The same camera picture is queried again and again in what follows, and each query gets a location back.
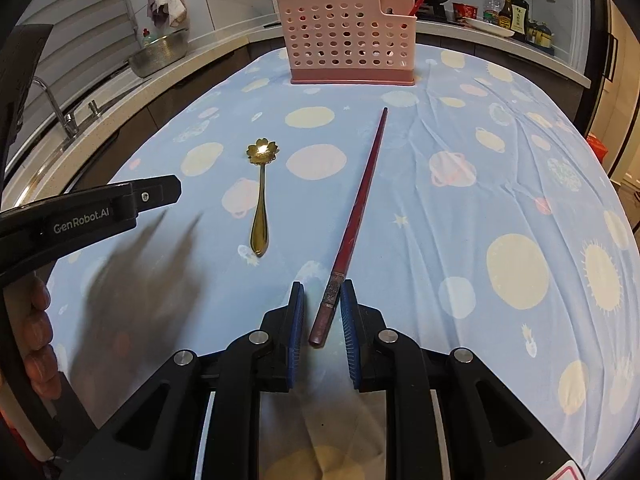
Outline person's left hand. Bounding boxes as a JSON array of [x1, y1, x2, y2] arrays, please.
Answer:
[[17, 276, 64, 402]]

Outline black framed glass door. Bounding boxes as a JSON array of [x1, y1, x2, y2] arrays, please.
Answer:
[[575, 0, 640, 188]]

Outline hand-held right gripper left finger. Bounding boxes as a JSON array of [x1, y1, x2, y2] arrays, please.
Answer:
[[60, 281, 306, 480]]

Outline steel colander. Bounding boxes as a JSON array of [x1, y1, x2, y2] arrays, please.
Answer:
[[124, 29, 190, 79]]

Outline pink perforated utensil basket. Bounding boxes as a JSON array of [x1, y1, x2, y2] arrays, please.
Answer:
[[275, 0, 419, 86]]

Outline gold flower spoon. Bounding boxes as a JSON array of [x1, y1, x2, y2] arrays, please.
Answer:
[[244, 138, 279, 259]]

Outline white plate of black beans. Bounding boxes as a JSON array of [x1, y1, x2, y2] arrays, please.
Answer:
[[462, 16, 516, 39]]

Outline dark red chopstick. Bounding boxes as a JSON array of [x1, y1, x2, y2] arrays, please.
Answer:
[[308, 106, 390, 349]]

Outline large dark sauce bottle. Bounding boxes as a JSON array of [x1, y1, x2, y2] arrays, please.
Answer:
[[509, 0, 531, 44]]

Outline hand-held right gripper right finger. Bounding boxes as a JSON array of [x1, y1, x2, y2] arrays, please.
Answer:
[[340, 279, 572, 480]]

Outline white window blinds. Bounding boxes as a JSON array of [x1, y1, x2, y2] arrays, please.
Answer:
[[10, 0, 147, 128]]

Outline red box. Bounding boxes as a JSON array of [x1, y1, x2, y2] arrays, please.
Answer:
[[585, 132, 609, 164]]

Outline chrome faucet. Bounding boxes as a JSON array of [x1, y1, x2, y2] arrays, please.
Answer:
[[32, 77, 79, 139]]

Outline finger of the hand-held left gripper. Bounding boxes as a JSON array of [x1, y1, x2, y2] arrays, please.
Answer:
[[131, 173, 182, 209]]

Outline seasoning jar set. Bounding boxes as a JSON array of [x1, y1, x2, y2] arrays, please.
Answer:
[[527, 19, 556, 50]]

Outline black gas stove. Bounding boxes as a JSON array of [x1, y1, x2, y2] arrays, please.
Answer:
[[419, 2, 449, 24]]

